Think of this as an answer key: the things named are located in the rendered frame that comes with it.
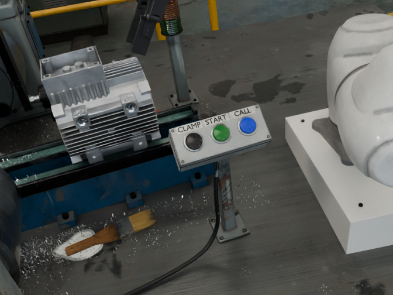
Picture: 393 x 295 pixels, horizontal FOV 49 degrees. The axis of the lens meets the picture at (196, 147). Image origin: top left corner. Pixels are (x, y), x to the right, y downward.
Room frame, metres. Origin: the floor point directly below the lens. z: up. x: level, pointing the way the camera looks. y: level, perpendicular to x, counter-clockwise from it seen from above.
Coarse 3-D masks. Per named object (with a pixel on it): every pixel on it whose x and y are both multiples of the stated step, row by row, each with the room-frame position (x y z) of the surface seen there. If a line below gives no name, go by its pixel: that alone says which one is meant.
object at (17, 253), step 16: (0, 176) 0.56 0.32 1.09; (0, 192) 0.53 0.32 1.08; (16, 192) 0.57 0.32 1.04; (0, 208) 0.49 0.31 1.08; (16, 208) 0.54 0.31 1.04; (0, 224) 0.46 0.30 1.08; (16, 224) 0.50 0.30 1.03; (0, 240) 0.43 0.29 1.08; (16, 240) 0.47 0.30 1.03; (0, 256) 0.42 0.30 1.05; (16, 256) 0.44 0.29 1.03; (16, 272) 0.43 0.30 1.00
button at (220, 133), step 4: (216, 128) 0.61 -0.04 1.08; (220, 128) 0.61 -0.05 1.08; (224, 128) 0.61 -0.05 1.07; (212, 132) 0.61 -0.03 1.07; (216, 132) 0.61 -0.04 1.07; (220, 132) 0.61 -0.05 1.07; (224, 132) 0.61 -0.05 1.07; (228, 132) 0.61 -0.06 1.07; (216, 136) 0.60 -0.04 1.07; (220, 136) 0.60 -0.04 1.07; (224, 136) 0.60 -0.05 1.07; (228, 136) 0.60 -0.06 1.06; (220, 140) 0.60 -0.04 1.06; (224, 140) 0.60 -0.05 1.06
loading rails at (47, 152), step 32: (160, 128) 0.89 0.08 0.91; (0, 160) 0.84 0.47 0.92; (32, 160) 0.83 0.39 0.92; (64, 160) 0.84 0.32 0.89; (128, 160) 0.77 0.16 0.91; (160, 160) 0.79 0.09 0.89; (32, 192) 0.73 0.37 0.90; (64, 192) 0.74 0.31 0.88; (96, 192) 0.75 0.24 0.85; (128, 192) 0.77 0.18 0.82; (32, 224) 0.72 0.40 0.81; (64, 224) 0.70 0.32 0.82
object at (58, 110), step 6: (138, 84) 0.79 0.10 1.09; (144, 84) 0.79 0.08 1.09; (144, 90) 0.78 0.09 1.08; (150, 90) 0.79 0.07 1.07; (54, 108) 0.75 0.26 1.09; (60, 108) 0.75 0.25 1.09; (54, 114) 0.74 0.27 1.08; (60, 114) 0.74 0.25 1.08; (156, 132) 0.79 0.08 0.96; (150, 138) 0.80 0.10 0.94; (156, 138) 0.78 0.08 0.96; (78, 156) 0.75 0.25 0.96; (72, 162) 0.74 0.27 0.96; (78, 162) 0.75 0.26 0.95
